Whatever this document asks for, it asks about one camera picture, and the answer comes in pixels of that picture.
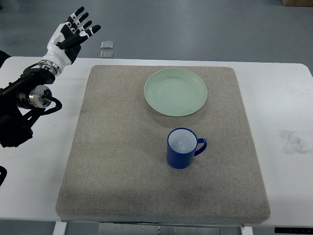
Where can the lower floor outlet plate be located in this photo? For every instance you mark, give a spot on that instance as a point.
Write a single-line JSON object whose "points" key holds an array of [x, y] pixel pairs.
{"points": [[106, 54]]}

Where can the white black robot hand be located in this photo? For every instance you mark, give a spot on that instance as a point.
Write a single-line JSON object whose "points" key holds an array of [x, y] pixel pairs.
{"points": [[65, 43]]}

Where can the grey felt mat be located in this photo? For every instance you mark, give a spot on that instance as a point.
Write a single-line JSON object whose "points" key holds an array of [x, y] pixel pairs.
{"points": [[117, 169]]}

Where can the cardboard box corner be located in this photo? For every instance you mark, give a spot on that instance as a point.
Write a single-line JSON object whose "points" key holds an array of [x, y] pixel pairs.
{"points": [[298, 3]]}

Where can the black control panel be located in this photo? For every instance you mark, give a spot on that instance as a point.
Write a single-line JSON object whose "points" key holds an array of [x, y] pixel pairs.
{"points": [[293, 230]]}

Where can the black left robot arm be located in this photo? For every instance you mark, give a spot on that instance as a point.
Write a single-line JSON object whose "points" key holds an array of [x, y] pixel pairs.
{"points": [[24, 101]]}

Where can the upper floor outlet plate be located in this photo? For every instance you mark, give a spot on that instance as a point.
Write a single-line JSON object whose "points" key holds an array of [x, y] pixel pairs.
{"points": [[107, 45]]}

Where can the metal table frame bracket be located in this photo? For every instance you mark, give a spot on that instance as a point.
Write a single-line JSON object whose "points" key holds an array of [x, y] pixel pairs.
{"points": [[137, 229]]}

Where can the blue mug white inside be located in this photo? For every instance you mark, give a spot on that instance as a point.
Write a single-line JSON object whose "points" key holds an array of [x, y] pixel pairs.
{"points": [[182, 146]]}

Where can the floor outlet plate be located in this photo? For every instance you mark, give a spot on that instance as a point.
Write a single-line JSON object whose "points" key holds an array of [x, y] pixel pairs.
{"points": [[107, 45], [106, 54]]}

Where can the light green plate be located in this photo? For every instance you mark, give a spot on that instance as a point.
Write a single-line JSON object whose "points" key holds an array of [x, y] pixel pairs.
{"points": [[175, 92]]}

